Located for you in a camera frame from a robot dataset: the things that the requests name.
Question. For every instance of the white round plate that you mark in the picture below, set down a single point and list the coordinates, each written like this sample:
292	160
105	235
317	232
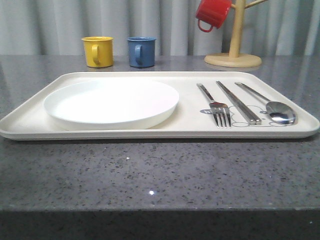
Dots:
111	105

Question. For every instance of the steel spoon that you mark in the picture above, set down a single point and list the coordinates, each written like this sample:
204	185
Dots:
279	112

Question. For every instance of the cream rabbit serving tray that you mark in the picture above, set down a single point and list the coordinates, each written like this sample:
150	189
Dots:
192	117

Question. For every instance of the blue enamel mug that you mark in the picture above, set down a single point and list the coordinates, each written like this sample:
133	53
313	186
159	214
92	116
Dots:
141	51

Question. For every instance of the yellow enamel mug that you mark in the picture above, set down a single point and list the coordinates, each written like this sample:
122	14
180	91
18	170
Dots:
98	51

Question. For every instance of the wooden mug tree stand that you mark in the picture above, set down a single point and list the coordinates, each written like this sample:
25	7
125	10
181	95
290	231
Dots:
235	59

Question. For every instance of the red enamel mug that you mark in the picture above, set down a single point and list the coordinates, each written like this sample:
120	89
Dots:
212	12

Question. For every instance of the grey curtain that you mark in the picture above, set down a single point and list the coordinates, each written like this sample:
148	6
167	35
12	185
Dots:
56	27

